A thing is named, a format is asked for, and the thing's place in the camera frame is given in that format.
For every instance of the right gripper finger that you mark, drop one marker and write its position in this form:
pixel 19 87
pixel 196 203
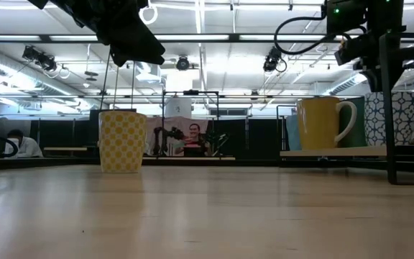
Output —
pixel 374 81

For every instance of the person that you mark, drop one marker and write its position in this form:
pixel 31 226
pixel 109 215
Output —
pixel 195 131
pixel 27 147

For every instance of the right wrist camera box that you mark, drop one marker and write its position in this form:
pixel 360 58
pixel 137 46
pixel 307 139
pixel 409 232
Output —
pixel 354 48

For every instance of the black frame wooden shelf rack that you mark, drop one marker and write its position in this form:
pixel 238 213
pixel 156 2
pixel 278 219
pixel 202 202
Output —
pixel 336 152

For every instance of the pink backdrop curtain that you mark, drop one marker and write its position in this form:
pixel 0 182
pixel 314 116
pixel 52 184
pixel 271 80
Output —
pixel 156 124

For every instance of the background black robot arm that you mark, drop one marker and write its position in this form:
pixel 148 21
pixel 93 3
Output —
pixel 164 135

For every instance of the white mug yellow dots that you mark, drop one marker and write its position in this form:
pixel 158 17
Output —
pixel 122 144

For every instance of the white light strip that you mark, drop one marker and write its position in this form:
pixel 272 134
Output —
pixel 70 37
pixel 261 37
pixel 192 37
pixel 9 37

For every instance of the white mug blue mosaic pattern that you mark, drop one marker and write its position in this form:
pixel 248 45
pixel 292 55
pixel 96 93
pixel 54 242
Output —
pixel 408 118

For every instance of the light blue mug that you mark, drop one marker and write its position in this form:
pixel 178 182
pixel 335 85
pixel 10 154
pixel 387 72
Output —
pixel 292 135

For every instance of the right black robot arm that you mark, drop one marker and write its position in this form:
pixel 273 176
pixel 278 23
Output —
pixel 354 14

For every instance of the black partition panel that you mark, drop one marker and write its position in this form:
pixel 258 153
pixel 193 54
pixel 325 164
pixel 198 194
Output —
pixel 261 136

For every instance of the black background frame rig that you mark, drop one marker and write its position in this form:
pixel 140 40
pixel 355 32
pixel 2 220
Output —
pixel 191 92

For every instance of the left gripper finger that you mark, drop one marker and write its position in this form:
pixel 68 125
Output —
pixel 135 46

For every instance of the black table edge rail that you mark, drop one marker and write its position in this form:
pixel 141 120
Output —
pixel 192 163

